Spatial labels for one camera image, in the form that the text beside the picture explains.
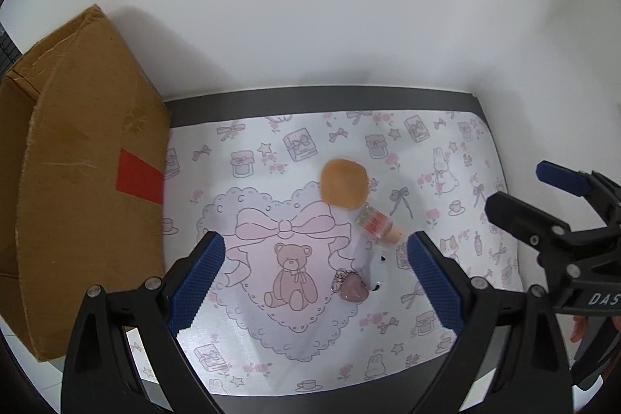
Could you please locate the pink clear bottle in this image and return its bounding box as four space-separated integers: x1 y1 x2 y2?
355 203 404 245

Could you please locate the white clear plastic case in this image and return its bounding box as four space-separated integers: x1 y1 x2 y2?
368 249 387 291

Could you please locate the orange makeup sponge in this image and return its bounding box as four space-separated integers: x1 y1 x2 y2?
320 159 369 210

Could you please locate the brown cardboard box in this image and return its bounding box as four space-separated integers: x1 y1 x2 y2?
1 6 170 362

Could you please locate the person right hand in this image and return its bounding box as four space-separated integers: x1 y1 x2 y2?
569 313 621 347

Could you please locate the white patterned desk mat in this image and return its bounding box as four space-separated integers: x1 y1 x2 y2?
163 110 522 396

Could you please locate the pink heart keychain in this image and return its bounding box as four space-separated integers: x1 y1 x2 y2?
331 269 369 304

